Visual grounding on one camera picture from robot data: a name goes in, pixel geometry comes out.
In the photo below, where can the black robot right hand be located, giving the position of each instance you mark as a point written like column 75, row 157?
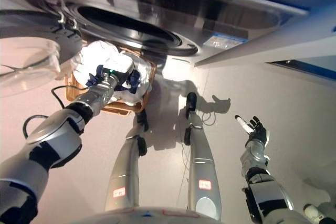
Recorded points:
column 258, row 132

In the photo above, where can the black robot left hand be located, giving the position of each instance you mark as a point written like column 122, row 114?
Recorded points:
column 119, row 65

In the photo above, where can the dark blue cloth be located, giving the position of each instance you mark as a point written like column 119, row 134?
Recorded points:
column 134, row 81

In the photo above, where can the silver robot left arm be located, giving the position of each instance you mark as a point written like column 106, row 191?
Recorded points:
column 52, row 134

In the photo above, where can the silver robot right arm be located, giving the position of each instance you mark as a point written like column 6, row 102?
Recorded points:
column 267, row 195

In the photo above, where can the woven wicker laundry basket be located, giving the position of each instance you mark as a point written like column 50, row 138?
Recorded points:
column 149, row 77

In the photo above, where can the dark grey washing machine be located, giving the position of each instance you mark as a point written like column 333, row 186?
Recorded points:
column 183, row 11

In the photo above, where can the round washing machine door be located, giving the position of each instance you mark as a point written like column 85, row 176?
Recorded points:
column 29, row 51

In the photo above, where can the white cloth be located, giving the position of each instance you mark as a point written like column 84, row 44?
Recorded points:
column 92, row 53

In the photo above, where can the silver robot right leg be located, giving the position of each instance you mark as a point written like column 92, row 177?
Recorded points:
column 202, row 169

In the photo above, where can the silver robot leg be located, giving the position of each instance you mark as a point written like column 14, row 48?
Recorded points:
column 202, row 169
column 126, row 171

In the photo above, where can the white cabinet side panel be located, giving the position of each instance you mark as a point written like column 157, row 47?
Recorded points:
column 275, row 40

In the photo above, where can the blue white energy sticker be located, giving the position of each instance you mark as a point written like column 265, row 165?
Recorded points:
column 225, row 40

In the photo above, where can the grey white device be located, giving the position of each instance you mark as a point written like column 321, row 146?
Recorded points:
column 319, row 212

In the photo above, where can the silver robot left leg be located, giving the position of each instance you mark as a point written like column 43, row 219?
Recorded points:
column 126, row 171

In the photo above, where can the grey robot torso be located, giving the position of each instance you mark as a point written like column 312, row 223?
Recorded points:
column 141, row 216

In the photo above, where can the black metal frame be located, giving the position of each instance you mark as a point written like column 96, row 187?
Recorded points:
column 302, row 66

